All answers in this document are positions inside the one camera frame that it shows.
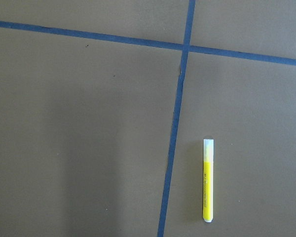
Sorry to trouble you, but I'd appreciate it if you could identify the yellow highlighter pen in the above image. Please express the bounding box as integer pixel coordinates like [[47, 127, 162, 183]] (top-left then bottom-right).
[[202, 139, 214, 223]]

